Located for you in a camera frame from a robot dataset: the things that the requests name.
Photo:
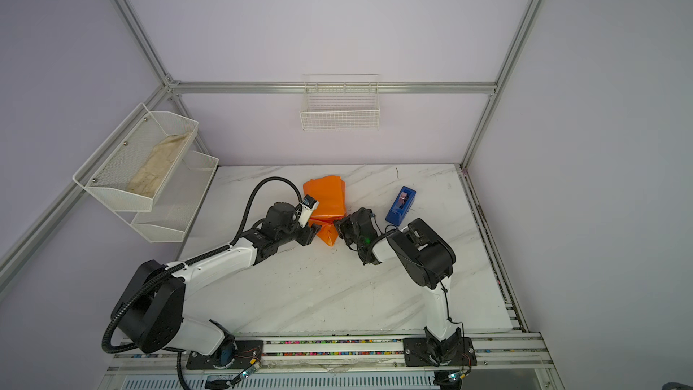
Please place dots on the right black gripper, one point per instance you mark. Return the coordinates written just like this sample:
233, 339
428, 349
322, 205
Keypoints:
340, 222

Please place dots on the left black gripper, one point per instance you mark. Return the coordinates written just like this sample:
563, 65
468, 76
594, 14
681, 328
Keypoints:
309, 235

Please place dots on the yellow orange wrapping paper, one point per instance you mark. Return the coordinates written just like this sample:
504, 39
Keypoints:
330, 192

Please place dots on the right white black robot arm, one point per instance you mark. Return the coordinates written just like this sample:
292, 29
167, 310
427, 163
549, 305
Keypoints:
425, 256

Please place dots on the blue tape dispenser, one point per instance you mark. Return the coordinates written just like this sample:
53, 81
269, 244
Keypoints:
401, 206

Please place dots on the lower white mesh shelf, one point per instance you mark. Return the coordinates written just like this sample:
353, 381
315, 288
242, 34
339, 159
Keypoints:
173, 213

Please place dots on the white mesh shelf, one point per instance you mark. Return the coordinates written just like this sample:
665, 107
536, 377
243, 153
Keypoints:
109, 170
173, 213

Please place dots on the beige cloth in shelf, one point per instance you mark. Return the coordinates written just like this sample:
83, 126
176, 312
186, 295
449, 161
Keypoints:
150, 176

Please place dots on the upper white mesh shelf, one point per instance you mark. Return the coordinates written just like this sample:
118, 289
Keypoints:
109, 170

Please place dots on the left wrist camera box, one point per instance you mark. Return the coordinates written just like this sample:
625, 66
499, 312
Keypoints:
308, 206

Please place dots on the white wire wall basket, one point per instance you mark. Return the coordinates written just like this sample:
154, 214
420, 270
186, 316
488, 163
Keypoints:
340, 102

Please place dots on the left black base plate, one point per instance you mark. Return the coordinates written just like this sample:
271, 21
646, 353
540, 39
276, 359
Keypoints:
236, 355

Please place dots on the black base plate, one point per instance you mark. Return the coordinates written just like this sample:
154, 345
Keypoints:
236, 355
428, 352

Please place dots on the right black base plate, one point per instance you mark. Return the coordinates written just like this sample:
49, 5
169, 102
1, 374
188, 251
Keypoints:
428, 352

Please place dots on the aluminium frame rail front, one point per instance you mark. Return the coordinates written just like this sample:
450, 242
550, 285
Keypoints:
358, 354

